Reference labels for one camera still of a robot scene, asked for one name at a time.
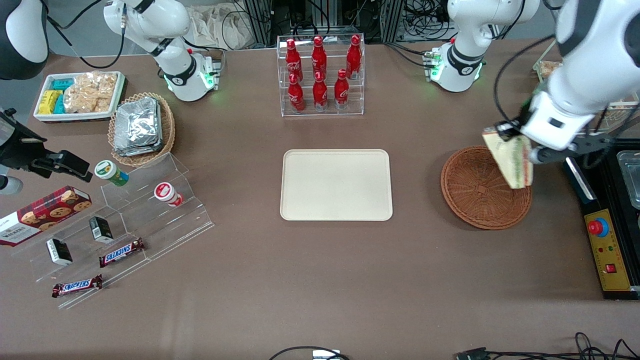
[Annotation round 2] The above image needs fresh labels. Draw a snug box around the red cola bottle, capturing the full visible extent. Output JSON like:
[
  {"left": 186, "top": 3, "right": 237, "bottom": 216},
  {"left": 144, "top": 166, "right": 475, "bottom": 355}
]
[
  {"left": 346, "top": 35, "right": 362, "bottom": 81},
  {"left": 312, "top": 71, "right": 329, "bottom": 112},
  {"left": 334, "top": 69, "right": 350, "bottom": 110},
  {"left": 285, "top": 39, "right": 303, "bottom": 83},
  {"left": 288, "top": 73, "right": 306, "bottom": 113},
  {"left": 311, "top": 36, "right": 328, "bottom": 81}
]

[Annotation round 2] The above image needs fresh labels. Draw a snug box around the triangular sandwich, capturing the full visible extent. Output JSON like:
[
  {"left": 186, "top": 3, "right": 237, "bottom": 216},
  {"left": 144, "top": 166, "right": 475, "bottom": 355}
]
[{"left": 482, "top": 129, "right": 534, "bottom": 189}]

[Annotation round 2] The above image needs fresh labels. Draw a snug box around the thin black cable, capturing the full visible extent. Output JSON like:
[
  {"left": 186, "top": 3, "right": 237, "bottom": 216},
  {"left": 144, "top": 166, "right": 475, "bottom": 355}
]
[{"left": 487, "top": 332, "right": 640, "bottom": 360}]

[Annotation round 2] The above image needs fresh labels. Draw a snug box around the brown Snickers bar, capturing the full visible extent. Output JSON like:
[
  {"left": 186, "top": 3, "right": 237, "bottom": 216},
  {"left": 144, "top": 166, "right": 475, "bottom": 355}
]
[
  {"left": 52, "top": 274, "right": 104, "bottom": 299},
  {"left": 98, "top": 238, "right": 146, "bottom": 268}
]

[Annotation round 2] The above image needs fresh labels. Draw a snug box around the round brown wicker basket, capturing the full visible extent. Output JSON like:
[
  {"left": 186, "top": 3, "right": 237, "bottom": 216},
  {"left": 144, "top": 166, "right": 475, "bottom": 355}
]
[{"left": 440, "top": 145, "right": 533, "bottom": 231}]

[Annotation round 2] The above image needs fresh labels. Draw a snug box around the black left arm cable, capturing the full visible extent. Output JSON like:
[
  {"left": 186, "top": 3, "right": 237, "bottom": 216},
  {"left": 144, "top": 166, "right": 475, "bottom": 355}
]
[{"left": 493, "top": 34, "right": 558, "bottom": 126}]

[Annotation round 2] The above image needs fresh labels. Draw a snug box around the red lid cup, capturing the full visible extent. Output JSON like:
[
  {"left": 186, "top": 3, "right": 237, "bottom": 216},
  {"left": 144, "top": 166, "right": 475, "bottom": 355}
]
[{"left": 153, "top": 182, "right": 184, "bottom": 207}]

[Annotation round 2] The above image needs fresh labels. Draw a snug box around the clear bag of rice crackers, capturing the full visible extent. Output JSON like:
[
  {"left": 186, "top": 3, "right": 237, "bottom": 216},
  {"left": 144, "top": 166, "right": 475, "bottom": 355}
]
[{"left": 539, "top": 60, "right": 564, "bottom": 81}]

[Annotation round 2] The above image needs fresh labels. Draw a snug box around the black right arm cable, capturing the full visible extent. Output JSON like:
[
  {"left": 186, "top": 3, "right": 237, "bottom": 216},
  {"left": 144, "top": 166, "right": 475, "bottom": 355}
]
[{"left": 46, "top": 0, "right": 126, "bottom": 70}]

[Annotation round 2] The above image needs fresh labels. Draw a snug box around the beige cloth bag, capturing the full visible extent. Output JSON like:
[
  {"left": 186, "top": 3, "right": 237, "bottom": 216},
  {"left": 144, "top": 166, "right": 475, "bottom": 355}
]
[{"left": 187, "top": 4, "right": 257, "bottom": 51}]

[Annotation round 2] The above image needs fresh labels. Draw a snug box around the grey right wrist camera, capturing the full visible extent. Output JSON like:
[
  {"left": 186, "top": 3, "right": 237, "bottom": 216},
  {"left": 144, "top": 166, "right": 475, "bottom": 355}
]
[{"left": 0, "top": 175, "right": 24, "bottom": 196}]

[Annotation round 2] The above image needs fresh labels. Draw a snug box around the oval light wicker basket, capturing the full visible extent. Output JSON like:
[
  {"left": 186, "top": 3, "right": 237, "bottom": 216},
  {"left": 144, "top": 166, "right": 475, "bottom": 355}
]
[{"left": 108, "top": 92, "right": 176, "bottom": 167}]

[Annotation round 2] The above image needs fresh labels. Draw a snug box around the red tartan cookie box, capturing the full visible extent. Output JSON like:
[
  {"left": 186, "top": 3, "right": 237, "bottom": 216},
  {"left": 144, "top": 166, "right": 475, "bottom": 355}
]
[{"left": 0, "top": 185, "right": 93, "bottom": 247}]

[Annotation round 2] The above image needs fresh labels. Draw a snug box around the white rectangular snack tray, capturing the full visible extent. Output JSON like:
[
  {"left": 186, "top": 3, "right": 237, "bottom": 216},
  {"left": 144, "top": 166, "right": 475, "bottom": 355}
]
[{"left": 33, "top": 71, "right": 126, "bottom": 122}]

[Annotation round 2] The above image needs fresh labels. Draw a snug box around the beige plastic tray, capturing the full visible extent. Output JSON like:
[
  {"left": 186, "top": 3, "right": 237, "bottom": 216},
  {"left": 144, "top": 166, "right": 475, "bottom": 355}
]
[{"left": 280, "top": 149, "right": 394, "bottom": 222}]

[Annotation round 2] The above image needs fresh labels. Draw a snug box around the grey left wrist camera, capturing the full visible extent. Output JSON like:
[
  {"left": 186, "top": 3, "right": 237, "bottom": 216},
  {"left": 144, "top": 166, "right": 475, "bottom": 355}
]
[{"left": 530, "top": 146, "right": 569, "bottom": 165}]

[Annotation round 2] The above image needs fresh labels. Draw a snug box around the black yellow control box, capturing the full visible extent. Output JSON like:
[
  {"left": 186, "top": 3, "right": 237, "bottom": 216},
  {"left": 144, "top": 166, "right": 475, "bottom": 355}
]
[{"left": 564, "top": 140, "right": 640, "bottom": 301}]

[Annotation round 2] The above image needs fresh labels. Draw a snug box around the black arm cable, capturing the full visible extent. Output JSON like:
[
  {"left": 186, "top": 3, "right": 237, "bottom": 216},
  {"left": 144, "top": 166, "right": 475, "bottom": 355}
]
[
  {"left": 46, "top": 0, "right": 126, "bottom": 70},
  {"left": 493, "top": 34, "right": 558, "bottom": 126}
]

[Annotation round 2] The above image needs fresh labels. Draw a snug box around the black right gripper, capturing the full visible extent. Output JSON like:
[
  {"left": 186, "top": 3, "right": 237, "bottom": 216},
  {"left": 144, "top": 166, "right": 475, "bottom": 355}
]
[{"left": 0, "top": 110, "right": 94, "bottom": 182}]

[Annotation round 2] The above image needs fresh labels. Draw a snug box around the green chip can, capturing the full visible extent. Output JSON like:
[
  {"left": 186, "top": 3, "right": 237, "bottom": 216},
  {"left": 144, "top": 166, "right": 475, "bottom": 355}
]
[{"left": 94, "top": 160, "right": 130, "bottom": 187}]

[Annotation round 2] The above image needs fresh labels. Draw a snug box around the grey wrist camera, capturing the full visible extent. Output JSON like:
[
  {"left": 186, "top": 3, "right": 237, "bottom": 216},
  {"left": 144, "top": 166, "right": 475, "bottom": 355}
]
[
  {"left": 530, "top": 146, "right": 569, "bottom": 165},
  {"left": 0, "top": 175, "right": 24, "bottom": 196}
]

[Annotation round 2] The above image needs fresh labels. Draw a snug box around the steel container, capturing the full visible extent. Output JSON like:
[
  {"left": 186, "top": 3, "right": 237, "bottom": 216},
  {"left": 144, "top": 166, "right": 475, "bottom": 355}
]
[{"left": 617, "top": 150, "right": 640, "bottom": 211}]

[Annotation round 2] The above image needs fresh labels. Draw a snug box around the small black box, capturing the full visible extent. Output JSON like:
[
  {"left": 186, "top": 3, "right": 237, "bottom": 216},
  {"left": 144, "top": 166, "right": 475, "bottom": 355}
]
[
  {"left": 46, "top": 238, "right": 73, "bottom": 266},
  {"left": 89, "top": 216, "right": 114, "bottom": 244}
]

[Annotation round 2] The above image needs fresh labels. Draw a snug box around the white wire rack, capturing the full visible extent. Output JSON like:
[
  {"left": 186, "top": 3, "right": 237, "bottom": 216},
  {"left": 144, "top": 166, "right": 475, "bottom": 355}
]
[{"left": 532, "top": 40, "right": 640, "bottom": 136}]

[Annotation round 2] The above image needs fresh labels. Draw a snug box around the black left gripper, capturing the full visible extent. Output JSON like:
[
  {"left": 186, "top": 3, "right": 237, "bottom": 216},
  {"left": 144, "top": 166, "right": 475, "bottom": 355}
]
[{"left": 494, "top": 114, "right": 534, "bottom": 146}]

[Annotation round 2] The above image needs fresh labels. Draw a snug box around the yellow snack packet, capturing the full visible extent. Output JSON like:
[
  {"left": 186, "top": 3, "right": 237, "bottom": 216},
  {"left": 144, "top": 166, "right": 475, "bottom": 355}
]
[{"left": 38, "top": 90, "right": 64, "bottom": 115}]

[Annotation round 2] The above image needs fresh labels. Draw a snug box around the black cable loop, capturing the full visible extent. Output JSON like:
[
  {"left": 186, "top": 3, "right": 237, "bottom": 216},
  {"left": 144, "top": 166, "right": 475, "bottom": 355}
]
[{"left": 269, "top": 346, "right": 351, "bottom": 360}]

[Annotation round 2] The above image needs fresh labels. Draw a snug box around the clear acrylic step display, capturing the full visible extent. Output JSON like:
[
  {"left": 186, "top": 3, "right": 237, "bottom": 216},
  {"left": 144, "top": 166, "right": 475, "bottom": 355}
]
[{"left": 10, "top": 152, "right": 216, "bottom": 310}]

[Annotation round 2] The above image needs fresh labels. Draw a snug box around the clear acrylic bottle rack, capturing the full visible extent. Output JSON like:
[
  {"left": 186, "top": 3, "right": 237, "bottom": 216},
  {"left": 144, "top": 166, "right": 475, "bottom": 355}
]
[{"left": 276, "top": 34, "right": 366, "bottom": 117}]

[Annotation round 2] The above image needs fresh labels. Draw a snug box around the silver foil pack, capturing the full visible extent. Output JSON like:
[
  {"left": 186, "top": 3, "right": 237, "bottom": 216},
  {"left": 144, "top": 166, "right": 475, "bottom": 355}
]
[
  {"left": 113, "top": 97, "right": 164, "bottom": 151},
  {"left": 113, "top": 142, "right": 164, "bottom": 158}
]

